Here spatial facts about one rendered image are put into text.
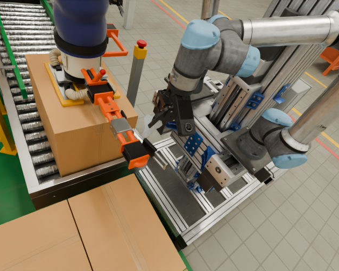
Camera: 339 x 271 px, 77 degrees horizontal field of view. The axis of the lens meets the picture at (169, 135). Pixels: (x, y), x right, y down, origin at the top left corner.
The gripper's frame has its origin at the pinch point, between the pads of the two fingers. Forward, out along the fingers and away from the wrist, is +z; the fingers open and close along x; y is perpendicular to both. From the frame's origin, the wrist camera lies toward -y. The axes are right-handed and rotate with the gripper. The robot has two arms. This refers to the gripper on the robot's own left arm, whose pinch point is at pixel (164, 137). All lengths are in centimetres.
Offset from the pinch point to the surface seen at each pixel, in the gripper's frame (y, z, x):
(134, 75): 92, 42, -21
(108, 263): -20, 67, 17
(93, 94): 34.5, 11.2, 16.8
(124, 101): 47, 27, -1
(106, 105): 28.6, 12.0, 12.5
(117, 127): 16.0, 11.9, 10.8
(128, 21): 336, 108, -88
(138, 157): 0.8, 11.0, 6.9
